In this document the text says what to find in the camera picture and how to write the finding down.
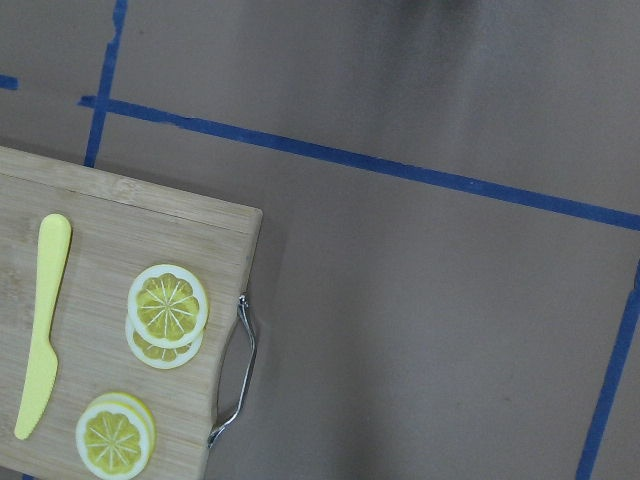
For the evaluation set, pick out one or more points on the lemon slice stack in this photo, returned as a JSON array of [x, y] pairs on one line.
[[167, 311], [116, 436]]

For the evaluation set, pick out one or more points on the lemon slice stack upper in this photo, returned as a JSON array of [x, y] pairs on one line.
[[167, 311]]

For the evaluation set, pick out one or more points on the bamboo cutting board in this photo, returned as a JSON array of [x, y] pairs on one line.
[[120, 226]]

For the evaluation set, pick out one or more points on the yellow plastic knife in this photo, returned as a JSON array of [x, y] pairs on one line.
[[53, 246]]

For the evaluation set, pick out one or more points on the lemon slice stack lower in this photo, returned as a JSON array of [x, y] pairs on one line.
[[116, 436]]

